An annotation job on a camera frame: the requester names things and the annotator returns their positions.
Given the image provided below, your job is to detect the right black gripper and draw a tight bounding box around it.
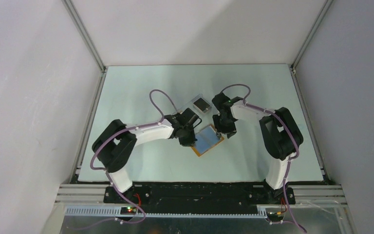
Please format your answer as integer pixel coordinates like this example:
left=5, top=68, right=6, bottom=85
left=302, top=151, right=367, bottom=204
left=212, top=113, right=236, bottom=139

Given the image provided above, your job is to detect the orange leather card holder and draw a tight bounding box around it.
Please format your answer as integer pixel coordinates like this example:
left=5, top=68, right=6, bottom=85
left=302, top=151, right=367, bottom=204
left=191, top=124, right=224, bottom=157

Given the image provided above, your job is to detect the clear plastic card tray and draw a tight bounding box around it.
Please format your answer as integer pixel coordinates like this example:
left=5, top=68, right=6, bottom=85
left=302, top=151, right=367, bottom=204
left=172, top=93, right=213, bottom=116

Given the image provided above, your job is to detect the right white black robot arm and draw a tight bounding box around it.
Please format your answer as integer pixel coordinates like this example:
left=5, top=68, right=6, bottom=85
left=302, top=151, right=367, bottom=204
left=211, top=92, right=304, bottom=204

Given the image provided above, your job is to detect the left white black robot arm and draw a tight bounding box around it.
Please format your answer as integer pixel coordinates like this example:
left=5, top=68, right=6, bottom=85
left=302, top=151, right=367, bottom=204
left=90, top=108, right=202, bottom=203

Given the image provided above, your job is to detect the black credit card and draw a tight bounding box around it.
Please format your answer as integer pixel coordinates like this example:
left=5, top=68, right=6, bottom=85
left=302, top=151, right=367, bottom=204
left=193, top=98, right=211, bottom=114

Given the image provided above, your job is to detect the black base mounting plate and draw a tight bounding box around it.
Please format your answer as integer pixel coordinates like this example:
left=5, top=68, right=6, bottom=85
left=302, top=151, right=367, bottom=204
left=103, top=181, right=296, bottom=214

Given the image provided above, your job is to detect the left controller circuit board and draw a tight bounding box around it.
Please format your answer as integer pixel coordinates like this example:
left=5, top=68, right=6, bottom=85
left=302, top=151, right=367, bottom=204
left=120, top=206, right=138, bottom=215

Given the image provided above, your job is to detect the grey slotted cable duct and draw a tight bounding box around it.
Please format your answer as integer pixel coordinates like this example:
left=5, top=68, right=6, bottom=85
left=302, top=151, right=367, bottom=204
left=65, top=205, right=267, bottom=218

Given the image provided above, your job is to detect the right aluminium frame rail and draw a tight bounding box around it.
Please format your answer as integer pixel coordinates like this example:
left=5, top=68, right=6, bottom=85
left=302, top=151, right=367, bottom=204
left=289, top=0, right=335, bottom=185

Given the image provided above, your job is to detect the aluminium frame rail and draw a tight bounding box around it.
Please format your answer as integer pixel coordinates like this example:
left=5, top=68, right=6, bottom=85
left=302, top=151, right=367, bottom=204
left=289, top=0, right=335, bottom=185
left=62, top=0, right=108, bottom=184

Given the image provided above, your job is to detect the left aluminium frame rail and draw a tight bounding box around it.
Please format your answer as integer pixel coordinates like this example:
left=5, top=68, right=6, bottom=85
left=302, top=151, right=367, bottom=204
left=62, top=0, right=108, bottom=184

